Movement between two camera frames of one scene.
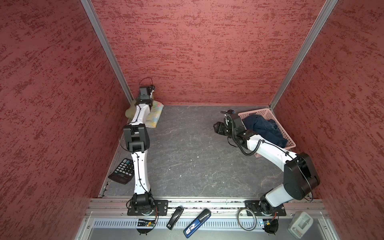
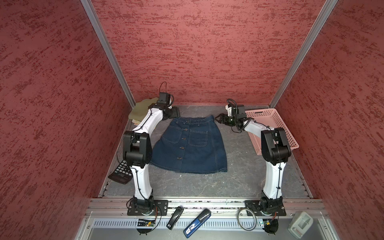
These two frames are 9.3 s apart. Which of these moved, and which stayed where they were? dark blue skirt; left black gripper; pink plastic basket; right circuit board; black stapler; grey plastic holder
Moved: dark blue skirt; left black gripper
Stayed: right circuit board; black stapler; pink plastic basket; grey plastic holder
